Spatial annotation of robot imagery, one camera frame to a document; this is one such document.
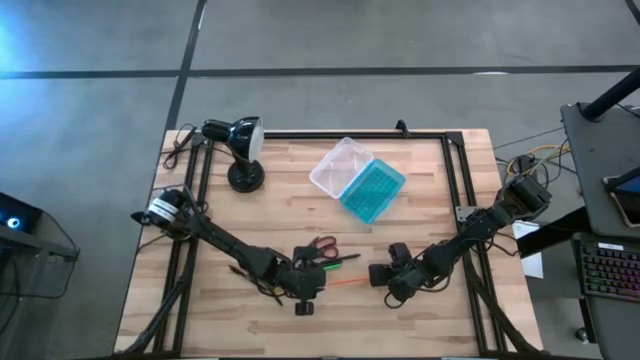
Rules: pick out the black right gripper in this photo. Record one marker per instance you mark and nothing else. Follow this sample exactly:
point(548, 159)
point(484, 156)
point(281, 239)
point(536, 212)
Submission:
point(407, 282)

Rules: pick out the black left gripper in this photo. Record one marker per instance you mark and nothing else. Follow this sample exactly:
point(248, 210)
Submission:
point(304, 281)

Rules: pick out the orange pencil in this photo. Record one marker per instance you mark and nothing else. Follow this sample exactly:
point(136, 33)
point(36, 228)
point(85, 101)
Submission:
point(350, 281)

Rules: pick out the green highlighter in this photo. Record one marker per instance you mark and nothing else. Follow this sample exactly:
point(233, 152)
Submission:
point(334, 267)

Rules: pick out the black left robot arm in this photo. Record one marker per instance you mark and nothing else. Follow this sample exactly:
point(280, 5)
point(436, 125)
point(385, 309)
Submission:
point(225, 240)

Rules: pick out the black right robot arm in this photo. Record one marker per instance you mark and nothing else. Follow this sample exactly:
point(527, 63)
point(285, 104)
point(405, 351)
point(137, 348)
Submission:
point(480, 225)

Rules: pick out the black clamp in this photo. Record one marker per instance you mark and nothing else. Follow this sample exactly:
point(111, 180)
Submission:
point(401, 127)

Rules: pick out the white paper sheet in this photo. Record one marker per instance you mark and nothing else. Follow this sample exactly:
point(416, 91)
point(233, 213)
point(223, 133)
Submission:
point(532, 262)

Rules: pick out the black desk support bar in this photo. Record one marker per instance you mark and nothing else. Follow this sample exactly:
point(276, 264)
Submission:
point(550, 235)

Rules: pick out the black desk lamp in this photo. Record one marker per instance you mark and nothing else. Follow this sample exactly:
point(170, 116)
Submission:
point(240, 132)

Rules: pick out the black caster wheel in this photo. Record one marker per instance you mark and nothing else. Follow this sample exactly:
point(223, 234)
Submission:
point(582, 335)

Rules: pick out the backlit black keyboard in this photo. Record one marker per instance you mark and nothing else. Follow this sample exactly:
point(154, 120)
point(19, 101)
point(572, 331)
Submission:
point(610, 270)

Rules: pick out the grey side desk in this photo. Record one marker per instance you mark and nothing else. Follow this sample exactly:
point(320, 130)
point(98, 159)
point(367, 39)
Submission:
point(590, 165)

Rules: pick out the tablet computer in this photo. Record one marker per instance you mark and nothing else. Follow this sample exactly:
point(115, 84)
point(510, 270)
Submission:
point(631, 186)

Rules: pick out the black side stand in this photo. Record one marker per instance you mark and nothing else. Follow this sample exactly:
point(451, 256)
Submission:
point(45, 246)

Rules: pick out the black pole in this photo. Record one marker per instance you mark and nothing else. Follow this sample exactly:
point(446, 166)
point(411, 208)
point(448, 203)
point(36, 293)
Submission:
point(612, 95)

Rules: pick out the black device blue light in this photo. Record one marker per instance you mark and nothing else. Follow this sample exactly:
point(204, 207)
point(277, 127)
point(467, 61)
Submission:
point(15, 220)

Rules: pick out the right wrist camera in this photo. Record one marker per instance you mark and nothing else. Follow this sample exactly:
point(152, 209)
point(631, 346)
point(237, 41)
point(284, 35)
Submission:
point(400, 254)

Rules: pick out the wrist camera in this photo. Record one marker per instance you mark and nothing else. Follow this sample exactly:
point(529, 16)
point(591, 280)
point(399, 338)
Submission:
point(400, 254)
point(306, 253)

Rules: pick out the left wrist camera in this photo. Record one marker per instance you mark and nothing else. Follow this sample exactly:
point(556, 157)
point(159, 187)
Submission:
point(306, 253)

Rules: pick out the grey bracket plate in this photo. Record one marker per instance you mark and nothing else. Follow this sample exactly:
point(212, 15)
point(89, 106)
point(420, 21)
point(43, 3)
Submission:
point(462, 214)

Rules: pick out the black table frame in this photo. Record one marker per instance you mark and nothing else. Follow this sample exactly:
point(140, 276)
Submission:
point(452, 165)

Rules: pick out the black edge bracket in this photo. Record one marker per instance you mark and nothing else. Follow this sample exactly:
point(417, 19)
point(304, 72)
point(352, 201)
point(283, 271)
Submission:
point(140, 218)

